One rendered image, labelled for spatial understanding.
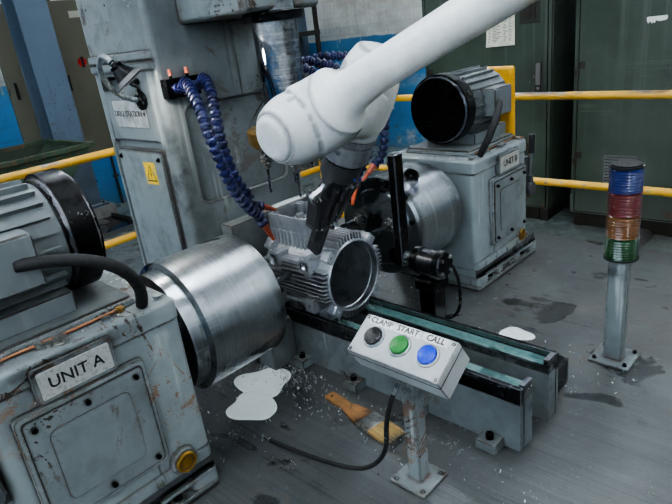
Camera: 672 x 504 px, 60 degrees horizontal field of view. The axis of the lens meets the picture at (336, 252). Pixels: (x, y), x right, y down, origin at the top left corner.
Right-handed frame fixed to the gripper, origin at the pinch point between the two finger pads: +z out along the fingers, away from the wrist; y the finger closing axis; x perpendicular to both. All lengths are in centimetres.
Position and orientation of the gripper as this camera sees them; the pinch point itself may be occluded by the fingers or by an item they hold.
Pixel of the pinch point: (317, 238)
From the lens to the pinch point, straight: 118.7
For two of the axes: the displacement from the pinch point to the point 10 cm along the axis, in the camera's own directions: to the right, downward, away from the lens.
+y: -6.8, 3.4, -6.5
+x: 6.8, 6.1, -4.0
